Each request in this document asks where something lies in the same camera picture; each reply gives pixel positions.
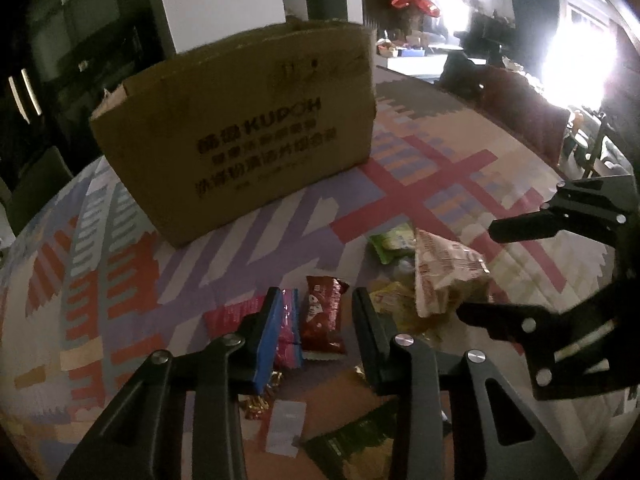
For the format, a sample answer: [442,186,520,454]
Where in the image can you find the white and red snack bag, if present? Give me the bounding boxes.
[414,228,492,319]

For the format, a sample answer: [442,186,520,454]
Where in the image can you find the dark cabinet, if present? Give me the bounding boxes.
[0,0,167,161]

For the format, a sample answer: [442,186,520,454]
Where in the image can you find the gold wrapped candy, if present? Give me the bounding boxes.
[239,370,283,421]

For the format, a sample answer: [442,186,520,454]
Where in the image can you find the dark red snack packet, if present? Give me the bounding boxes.
[299,275,351,362]

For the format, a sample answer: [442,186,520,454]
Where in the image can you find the dark green snack packet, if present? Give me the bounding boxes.
[302,400,453,480]

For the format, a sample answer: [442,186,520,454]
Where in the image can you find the light green snack packet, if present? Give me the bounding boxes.
[367,224,418,266]

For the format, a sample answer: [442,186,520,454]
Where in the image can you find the pink snack packet blue edges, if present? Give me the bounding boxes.
[202,287,303,367]

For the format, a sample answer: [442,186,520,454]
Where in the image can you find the dark red dining chair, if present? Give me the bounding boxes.
[477,65,571,167]

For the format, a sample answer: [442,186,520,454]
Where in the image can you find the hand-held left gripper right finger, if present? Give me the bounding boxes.
[352,289,576,480]

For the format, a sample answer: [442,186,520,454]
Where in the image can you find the brown cardboard box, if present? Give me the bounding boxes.
[89,17,378,248]

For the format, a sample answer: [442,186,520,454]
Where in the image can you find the yellow snack packet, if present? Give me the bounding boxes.
[370,281,443,343]

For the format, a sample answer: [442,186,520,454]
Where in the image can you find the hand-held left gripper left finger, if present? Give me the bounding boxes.
[57,287,284,480]

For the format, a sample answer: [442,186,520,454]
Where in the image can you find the white counter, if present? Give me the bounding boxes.
[375,30,501,78]

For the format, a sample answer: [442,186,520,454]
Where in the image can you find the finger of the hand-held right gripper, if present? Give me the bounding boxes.
[489,175,637,247]
[456,280,640,402]

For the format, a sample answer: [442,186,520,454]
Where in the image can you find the clear crumpled wrapper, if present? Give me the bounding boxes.
[387,259,417,286]

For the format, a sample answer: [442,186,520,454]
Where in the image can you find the dark grey dining chair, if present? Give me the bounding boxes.
[0,146,76,238]

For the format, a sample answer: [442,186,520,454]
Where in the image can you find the dark slatted chair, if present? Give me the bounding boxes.
[565,105,632,177]

